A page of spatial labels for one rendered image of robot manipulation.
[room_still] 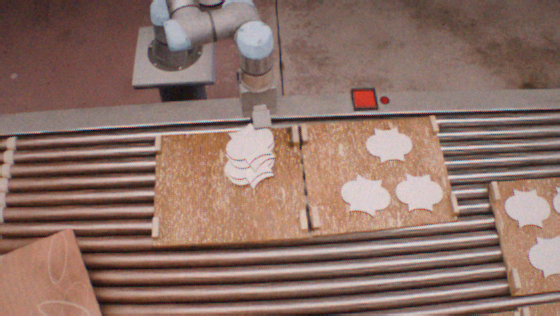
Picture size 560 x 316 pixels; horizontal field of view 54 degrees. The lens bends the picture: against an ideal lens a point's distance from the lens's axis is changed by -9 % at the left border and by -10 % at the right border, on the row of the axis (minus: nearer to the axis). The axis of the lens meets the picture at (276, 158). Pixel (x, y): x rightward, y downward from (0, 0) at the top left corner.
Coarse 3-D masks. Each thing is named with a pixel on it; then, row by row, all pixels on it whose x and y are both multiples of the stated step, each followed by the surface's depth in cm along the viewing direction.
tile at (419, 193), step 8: (408, 176) 166; (424, 176) 166; (400, 184) 164; (408, 184) 164; (416, 184) 164; (424, 184) 164; (432, 184) 164; (400, 192) 163; (408, 192) 163; (416, 192) 163; (424, 192) 163; (432, 192) 163; (440, 192) 163; (400, 200) 162; (408, 200) 162; (416, 200) 162; (424, 200) 162; (432, 200) 162; (440, 200) 162; (408, 208) 161; (416, 208) 161; (424, 208) 161; (432, 208) 160
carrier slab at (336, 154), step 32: (320, 128) 175; (352, 128) 175; (384, 128) 175; (416, 128) 176; (320, 160) 170; (352, 160) 170; (416, 160) 170; (320, 192) 164; (448, 192) 164; (320, 224) 159; (352, 224) 159; (384, 224) 159; (416, 224) 159
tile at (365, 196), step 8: (352, 184) 164; (360, 184) 164; (368, 184) 164; (376, 184) 164; (344, 192) 163; (352, 192) 163; (360, 192) 163; (368, 192) 163; (376, 192) 163; (384, 192) 163; (344, 200) 162; (352, 200) 162; (360, 200) 162; (368, 200) 162; (376, 200) 162; (384, 200) 162; (352, 208) 161; (360, 208) 161; (368, 208) 161; (376, 208) 161; (384, 208) 161
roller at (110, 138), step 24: (312, 120) 179; (336, 120) 179; (360, 120) 179; (456, 120) 179; (480, 120) 180; (504, 120) 180; (528, 120) 180; (552, 120) 180; (24, 144) 175; (48, 144) 176; (72, 144) 176; (96, 144) 177; (120, 144) 177
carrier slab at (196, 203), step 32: (288, 128) 175; (160, 160) 170; (192, 160) 170; (224, 160) 170; (288, 160) 170; (160, 192) 164; (192, 192) 164; (224, 192) 164; (256, 192) 164; (288, 192) 164; (160, 224) 159; (192, 224) 159; (224, 224) 159; (256, 224) 159; (288, 224) 159
